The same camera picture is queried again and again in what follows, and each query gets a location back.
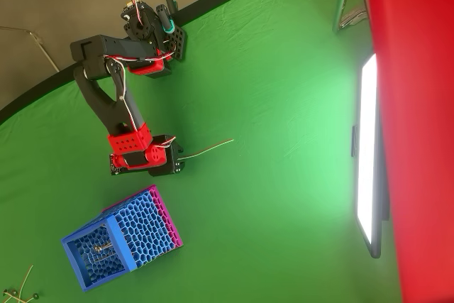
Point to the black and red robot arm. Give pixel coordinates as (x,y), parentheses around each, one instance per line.
(106,104)

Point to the blue and magenta mesh basket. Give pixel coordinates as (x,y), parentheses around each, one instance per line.
(142,225)

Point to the green table cloth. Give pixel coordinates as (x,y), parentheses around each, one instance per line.
(248,104)

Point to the black flat monitor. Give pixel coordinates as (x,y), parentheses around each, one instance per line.
(367,157)

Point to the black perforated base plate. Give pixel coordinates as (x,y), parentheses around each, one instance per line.
(177,42)

